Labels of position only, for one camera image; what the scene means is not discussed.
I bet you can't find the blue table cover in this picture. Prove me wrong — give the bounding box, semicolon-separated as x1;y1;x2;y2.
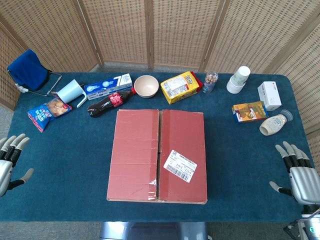
0;72;312;223

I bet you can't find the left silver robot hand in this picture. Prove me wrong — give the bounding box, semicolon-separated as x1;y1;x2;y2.
0;133;35;198

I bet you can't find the yellow snack package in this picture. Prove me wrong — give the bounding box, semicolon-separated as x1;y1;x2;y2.
160;70;204;105

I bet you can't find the small clear nut jar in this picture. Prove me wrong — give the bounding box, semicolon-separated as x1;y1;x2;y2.
202;71;219;94

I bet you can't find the blue white wrap box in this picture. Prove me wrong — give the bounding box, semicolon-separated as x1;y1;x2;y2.
83;73;134;101

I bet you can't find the beige squeeze sauce bottle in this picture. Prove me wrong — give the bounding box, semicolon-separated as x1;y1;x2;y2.
258;109;294;136

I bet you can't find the yellow blue small carton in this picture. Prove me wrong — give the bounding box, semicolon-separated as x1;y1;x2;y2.
231;100;270;125

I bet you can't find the red cardboard box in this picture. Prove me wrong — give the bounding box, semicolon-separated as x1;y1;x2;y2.
106;108;209;205

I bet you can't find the blue cookie bag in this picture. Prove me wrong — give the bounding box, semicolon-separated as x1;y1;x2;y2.
27;97;73;133

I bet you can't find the cola bottle red label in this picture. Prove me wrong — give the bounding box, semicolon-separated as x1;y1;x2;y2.
86;87;138;118

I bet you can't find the white cardboard box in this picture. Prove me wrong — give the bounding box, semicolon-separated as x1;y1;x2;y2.
257;81;283;112

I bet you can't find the blue towel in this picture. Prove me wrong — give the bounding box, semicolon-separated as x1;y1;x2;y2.
6;48;50;91

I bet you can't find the light blue plastic mug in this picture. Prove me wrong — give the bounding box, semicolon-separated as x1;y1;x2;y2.
56;79;88;109

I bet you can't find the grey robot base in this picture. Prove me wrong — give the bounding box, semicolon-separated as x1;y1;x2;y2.
99;221;210;240

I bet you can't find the stack of paper cups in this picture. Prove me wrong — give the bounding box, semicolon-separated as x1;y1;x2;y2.
226;65;251;95

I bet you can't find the metal wire rack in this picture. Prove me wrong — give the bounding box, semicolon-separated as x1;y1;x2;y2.
7;69;63;97

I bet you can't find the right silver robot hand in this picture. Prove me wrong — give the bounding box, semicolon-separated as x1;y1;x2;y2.
269;141;320;206

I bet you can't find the woven rattan folding screen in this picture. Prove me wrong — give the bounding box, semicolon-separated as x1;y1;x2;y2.
0;0;320;176

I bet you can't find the pink bowl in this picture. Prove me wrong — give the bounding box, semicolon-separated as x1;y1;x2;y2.
133;74;160;99

